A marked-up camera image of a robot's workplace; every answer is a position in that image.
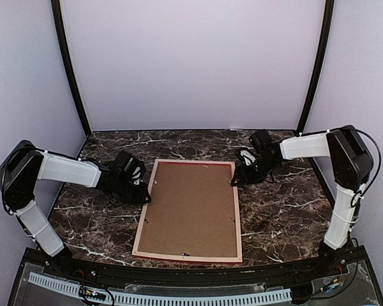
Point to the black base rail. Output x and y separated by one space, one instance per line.
297 274

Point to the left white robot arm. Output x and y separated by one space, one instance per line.
27 164

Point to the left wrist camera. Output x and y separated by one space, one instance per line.
128 166

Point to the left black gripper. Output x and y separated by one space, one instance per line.
140 198

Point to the white slotted cable duct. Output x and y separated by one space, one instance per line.
163 295

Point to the red wooden picture frame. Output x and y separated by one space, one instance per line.
239 223

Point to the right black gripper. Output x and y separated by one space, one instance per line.
244 176

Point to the small circuit board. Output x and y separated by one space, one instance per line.
92 295

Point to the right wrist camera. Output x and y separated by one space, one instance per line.
260 140

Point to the brown backing board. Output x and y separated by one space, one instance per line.
188 207

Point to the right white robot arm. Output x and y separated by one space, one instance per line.
351 162

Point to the left black corner post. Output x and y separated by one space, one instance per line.
68 66

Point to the right black corner post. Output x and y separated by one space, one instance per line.
318 64

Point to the black corner post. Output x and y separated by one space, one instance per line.
318 64
68 66

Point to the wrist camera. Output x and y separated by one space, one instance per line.
260 140
128 166

